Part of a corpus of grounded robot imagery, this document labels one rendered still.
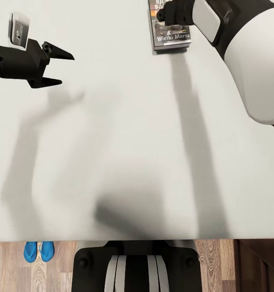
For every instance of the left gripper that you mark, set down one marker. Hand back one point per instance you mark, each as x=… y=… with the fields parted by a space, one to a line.
x=30 y=64

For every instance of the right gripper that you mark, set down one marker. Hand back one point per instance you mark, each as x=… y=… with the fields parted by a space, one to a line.
x=173 y=13

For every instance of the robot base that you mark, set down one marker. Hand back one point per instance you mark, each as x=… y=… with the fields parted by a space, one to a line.
x=180 y=256

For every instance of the sandal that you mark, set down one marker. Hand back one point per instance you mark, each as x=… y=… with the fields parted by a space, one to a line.
x=47 y=251
x=30 y=251

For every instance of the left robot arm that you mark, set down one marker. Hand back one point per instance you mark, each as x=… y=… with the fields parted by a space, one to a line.
x=25 y=59

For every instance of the hardback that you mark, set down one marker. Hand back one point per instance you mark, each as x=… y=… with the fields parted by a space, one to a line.
x=166 y=37

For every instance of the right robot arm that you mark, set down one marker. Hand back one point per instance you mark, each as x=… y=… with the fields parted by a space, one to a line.
x=242 y=32

